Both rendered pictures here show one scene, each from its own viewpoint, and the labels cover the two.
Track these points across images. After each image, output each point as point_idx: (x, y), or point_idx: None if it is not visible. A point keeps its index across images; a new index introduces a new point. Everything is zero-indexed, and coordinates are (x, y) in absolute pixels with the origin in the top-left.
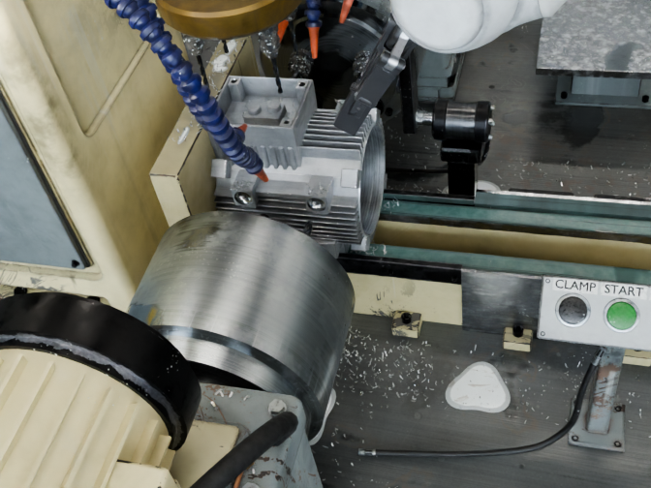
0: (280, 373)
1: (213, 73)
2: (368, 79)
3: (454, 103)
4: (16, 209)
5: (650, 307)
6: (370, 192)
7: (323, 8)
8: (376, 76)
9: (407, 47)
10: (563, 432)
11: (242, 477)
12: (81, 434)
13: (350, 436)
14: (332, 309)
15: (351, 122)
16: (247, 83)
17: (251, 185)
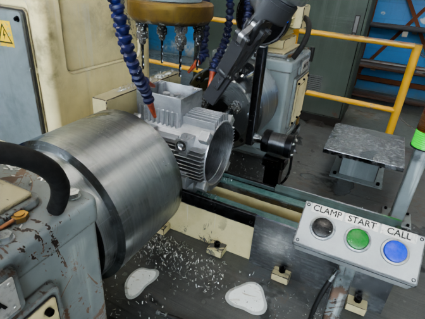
0: (102, 197)
1: (153, 78)
2: (226, 52)
3: (276, 132)
4: (19, 105)
5: (380, 238)
6: (217, 168)
7: None
8: (231, 49)
9: (253, 33)
10: None
11: (8, 228)
12: None
13: (155, 300)
14: (160, 183)
15: (212, 95)
16: (168, 85)
17: None
